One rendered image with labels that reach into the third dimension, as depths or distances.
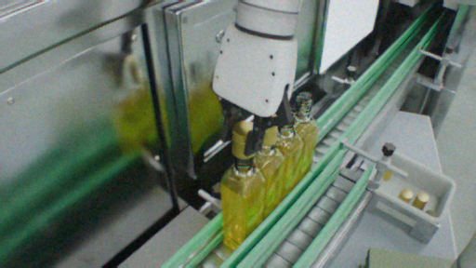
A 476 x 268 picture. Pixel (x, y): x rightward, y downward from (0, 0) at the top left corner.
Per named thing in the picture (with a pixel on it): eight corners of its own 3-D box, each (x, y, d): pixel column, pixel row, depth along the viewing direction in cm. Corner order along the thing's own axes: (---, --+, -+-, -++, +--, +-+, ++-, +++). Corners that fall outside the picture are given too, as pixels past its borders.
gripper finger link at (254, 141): (251, 112, 46) (242, 155, 50) (271, 122, 45) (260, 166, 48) (265, 106, 49) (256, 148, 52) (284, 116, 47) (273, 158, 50)
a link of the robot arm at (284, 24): (218, -5, 42) (214, 18, 43) (277, 13, 37) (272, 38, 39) (254, -4, 47) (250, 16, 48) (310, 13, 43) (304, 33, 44)
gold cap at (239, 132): (242, 139, 55) (243, 116, 52) (260, 149, 53) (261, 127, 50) (227, 152, 53) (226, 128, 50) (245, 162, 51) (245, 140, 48)
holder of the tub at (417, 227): (363, 160, 105) (369, 141, 100) (444, 203, 92) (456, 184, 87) (337, 195, 95) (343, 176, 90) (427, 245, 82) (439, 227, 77)
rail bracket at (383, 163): (338, 160, 86) (349, 121, 78) (399, 192, 78) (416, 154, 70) (333, 167, 85) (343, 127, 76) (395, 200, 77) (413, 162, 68)
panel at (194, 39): (366, 30, 123) (383, -63, 100) (374, 33, 121) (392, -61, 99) (184, 173, 71) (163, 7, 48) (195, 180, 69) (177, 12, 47)
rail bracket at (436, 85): (407, 86, 131) (423, 33, 116) (446, 103, 123) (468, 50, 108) (403, 91, 128) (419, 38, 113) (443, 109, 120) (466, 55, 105)
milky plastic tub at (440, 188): (378, 167, 102) (387, 145, 97) (446, 201, 92) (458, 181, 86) (353, 204, 92) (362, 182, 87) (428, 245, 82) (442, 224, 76)
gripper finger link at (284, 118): (267, 61, 44) (242, 87, 48) (303, 112, 43) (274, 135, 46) (271, 60, 45) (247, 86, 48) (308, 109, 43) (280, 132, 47)
